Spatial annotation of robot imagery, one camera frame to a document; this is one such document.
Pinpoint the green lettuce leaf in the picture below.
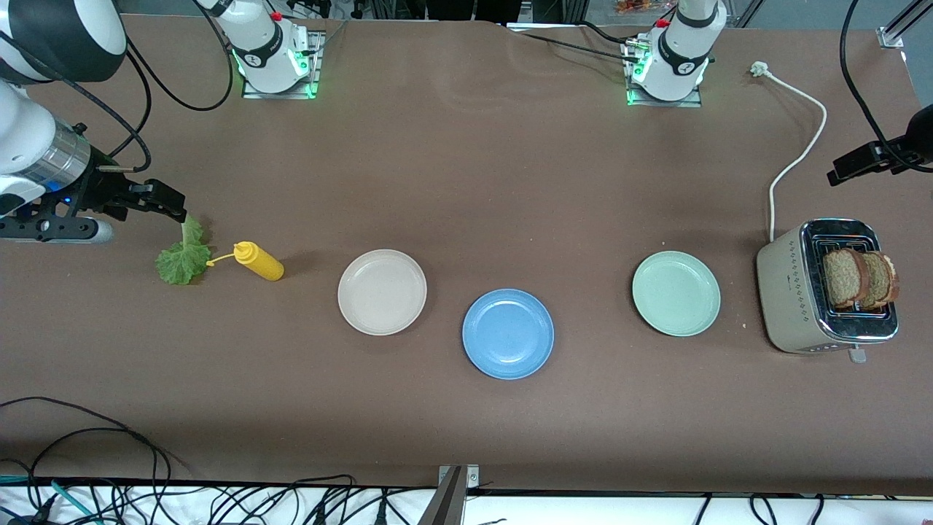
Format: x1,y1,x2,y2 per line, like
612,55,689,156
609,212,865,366
155,213,212,286

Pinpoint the brown bread slice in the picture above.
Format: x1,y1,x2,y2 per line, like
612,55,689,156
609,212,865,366
823,249,870,308
864,252,900,308

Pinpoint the mint green round plate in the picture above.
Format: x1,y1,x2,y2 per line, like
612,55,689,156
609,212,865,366
632,251,722,338

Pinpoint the beige round plate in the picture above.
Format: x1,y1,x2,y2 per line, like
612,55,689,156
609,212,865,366
337,249,428,336

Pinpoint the blue round plate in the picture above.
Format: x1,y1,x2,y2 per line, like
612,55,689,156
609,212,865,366
462,289,555,381

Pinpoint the yellow mustard squeeze bottle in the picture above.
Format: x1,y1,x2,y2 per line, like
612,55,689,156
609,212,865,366
206,241,285,282

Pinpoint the beige and chrome toaster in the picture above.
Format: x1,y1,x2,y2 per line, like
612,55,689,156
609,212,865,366
756,219,899,364

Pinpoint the brown table cover sheet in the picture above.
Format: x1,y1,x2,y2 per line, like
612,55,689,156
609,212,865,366
0,13,933,498

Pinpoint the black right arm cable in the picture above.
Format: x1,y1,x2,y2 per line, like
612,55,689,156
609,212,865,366
0,0,234,174

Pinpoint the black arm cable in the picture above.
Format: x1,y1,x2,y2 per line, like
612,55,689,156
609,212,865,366
0,0,234,174
840,0,933,174

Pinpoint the white toaster power cable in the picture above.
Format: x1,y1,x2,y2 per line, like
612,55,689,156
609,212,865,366
751,62,829,243

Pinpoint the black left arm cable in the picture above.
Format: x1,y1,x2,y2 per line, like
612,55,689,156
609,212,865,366
840,0,933,174

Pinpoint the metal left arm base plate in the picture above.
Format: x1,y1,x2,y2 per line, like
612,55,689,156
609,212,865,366
622,40,703,108

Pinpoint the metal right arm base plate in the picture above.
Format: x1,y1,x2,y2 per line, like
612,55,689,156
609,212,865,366
242,31,326,100

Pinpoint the black floor cable loop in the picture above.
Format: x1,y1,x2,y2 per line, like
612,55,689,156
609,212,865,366
0,397,172,511
28,427,173,511

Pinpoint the teal cable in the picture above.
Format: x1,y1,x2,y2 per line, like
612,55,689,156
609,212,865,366
50,480,99,523

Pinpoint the black base supply cable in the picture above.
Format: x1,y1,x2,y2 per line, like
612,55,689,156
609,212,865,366
519,20,642,63

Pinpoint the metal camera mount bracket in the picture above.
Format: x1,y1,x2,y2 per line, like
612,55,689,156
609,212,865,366
419,464,480,525

